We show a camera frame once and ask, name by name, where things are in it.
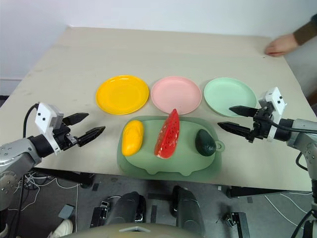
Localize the black table frame bar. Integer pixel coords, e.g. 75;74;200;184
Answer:
226;185;312;198
32;167;95;188

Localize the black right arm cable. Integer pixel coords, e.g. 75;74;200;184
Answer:
266;109;309;172

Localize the green cutting board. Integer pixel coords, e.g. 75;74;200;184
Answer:
116;115;226;177

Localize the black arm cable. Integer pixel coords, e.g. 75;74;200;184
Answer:
23;104;40;138
266;109;309;172

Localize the green plate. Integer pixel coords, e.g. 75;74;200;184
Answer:
204;77;258;118

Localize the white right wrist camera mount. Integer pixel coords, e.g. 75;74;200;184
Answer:
258;86;288;142

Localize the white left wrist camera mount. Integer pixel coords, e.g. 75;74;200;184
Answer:
35;102;64;156

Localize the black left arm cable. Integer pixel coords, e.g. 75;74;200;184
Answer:
23;104;40;138

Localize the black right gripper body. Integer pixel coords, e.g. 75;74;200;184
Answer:
246;106;273;143

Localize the red watermelon slice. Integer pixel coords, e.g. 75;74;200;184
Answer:
154;108;180;159

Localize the olive robot torso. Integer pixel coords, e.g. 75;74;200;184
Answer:
48;222;199;238

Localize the yellow mango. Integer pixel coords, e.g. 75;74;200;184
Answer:
121;120;144;157

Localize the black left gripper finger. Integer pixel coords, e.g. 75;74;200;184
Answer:
77;125;106;147
62;113;90;126

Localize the dark green avocado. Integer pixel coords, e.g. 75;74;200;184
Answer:
195;129;216;157

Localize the person's bare hand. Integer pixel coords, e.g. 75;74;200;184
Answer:
265;33;298;57

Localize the pink plate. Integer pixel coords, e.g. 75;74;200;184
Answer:
151;76;203;116

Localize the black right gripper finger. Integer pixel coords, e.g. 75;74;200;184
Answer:
217;121;252;139
229;105;260;118

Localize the black robot leg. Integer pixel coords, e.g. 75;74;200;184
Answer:
105;191;147;228
170;185;206;236

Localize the white floor cable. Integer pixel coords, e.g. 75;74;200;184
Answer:
9;171;80;211
264;191;313;221

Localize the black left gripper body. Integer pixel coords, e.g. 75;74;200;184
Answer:
52;116;80;152

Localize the white shoe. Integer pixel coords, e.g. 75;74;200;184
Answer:
52;219;74;236

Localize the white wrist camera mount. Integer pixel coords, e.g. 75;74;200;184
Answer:
35;102;64;156
258;86;288;142

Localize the yellow plate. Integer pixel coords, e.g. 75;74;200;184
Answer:
96;75;150;116

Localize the black left robot leg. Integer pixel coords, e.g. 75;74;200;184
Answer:
105;191;147;228

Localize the black right robot leg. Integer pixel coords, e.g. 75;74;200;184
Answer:
170;185;206;236

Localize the grey floor box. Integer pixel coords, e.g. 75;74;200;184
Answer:
58;204;75;219

